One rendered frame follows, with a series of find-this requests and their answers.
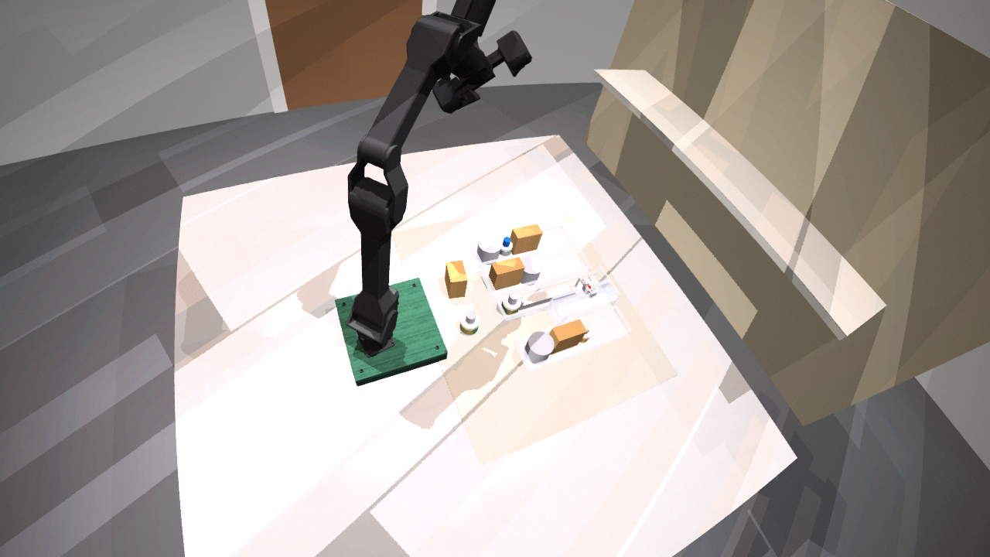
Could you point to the brown wooden board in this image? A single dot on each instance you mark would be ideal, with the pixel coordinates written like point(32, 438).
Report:
point(455, 279)

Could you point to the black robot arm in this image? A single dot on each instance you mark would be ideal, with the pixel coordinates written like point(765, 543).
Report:
point(439, 44)

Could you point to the grey cylinder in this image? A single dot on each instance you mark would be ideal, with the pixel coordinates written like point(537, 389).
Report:
point(539, 347)
point(533, 267)
point(488, 248)

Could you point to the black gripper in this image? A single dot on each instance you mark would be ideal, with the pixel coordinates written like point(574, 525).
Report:
point(453, 94)

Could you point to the brown wooden block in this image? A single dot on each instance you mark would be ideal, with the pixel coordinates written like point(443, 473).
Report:
point(506, 273)
point(526, 238)

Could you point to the orange box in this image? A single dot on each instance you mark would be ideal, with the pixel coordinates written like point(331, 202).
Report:
point(567, 335)

